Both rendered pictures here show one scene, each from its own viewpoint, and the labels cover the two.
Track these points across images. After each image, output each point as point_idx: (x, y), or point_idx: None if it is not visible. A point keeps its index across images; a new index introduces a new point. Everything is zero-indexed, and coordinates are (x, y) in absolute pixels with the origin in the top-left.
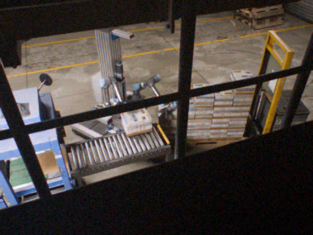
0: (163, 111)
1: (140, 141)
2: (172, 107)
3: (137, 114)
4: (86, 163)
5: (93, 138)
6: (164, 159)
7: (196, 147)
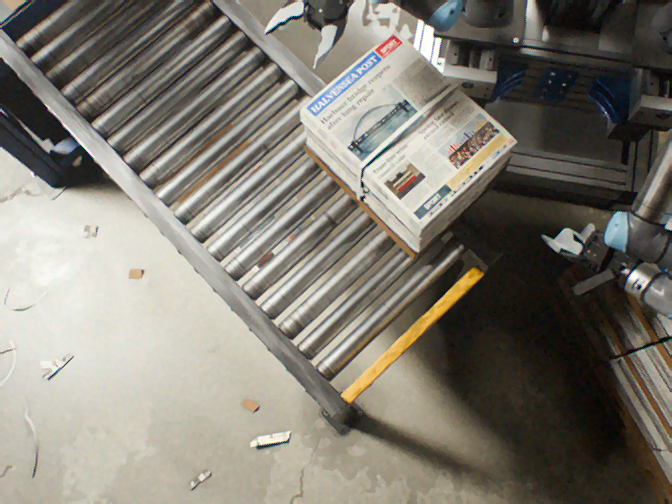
0: (597, 258)
1: (309, 236)
2: (652, 301)
3: (429, 125)
4: (62, 66)
5: (232, 2)
6: (475, 344)
7: (635, 474)
